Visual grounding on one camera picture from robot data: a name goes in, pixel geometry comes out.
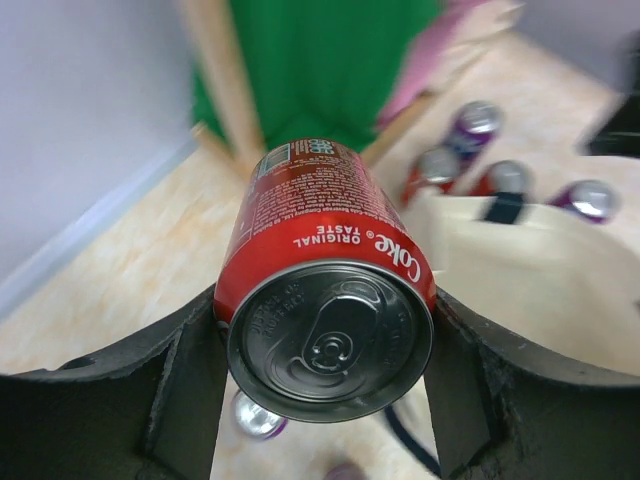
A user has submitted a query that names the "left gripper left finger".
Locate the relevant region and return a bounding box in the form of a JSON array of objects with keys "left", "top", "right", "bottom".
[{"left": 1, "top": 289, "right": 227, "bottom": 479}]

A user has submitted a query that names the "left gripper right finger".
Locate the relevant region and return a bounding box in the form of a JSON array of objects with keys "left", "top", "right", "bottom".
[{"left": 424, "top": 290, "right": 639, "bottom": 479}]

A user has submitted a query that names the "beige canvas tote bag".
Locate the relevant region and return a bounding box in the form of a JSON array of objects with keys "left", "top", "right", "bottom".
[{"left": 384, "top": 194, "right": 639, "bottom": 479}]

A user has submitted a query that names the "red coke can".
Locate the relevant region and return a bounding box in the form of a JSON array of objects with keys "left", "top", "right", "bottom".
[
  {"left": 214, "top": 138, "right": 436, "bottom": 423},
  {"left": 468, "top": 160, "right": 533, "bottom": 196},
  {"left": 400, "top": 146, "right": 461, "bottom": 206}
]

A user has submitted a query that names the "purple Fanta can front left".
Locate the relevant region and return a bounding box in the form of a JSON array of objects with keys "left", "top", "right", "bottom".
[{"left": 231, "top": 390, "right": 288, "bottom": 441}]

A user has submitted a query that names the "purple fanta can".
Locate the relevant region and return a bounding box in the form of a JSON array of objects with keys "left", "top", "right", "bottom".
[
  {"left": 324, "top": 462, "right": 366, "bottom": 480},
  {"left": 547, "top": 179, "right": 621, "bottom": 224},
  {"left": 444, "top": 100, "right": 503, "bottom": 162},
  {"left": 231, "top": 390, "right": 288, "bottom": 441}
]

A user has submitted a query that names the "purple Fanta can left middle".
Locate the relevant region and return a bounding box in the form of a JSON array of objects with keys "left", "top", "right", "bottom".
[{"left": 324, "top": 462, "right": 366, "bottom": 480}]

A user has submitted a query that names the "purple Fanta can front right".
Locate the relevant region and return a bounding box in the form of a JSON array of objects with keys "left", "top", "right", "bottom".
[{"left": 547, "top": 179, "right": 621, "bottom": 224}]

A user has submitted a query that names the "purple Fanta can right back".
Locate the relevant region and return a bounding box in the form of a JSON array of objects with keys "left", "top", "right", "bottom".
[{"left": 444, "top": 100, "right": 503, "bottom": 162}]

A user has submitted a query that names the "wooden clothes rack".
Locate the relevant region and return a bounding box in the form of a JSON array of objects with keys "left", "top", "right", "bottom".
[{"left": 181, "top": 1, "right": 523, "bottom": 175}]

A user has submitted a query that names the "green tank top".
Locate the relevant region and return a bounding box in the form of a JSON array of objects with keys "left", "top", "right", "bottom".
[{"left": 184, "top": 1, "right": 444, "bottom": 158}]

